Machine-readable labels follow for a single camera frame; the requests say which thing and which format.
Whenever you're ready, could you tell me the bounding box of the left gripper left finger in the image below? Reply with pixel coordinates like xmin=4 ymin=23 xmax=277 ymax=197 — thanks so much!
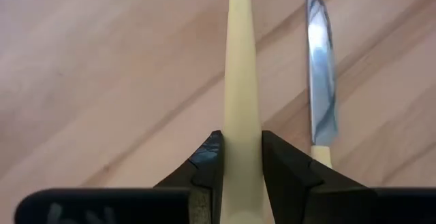
xmin=14 ymin=130 xmax=226 ymax=224

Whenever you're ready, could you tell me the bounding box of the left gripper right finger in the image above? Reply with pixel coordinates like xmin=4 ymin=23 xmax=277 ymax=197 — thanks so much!
xmin=261 ymin=130 xmax=436 ymax=224

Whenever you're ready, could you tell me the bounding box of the cream handled table knife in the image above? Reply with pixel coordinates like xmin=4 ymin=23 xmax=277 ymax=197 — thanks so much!
xmin=305 ymin=0 xmax=339 ymax=170
xmin=219 ymin=0 xmax=275 ymax=224

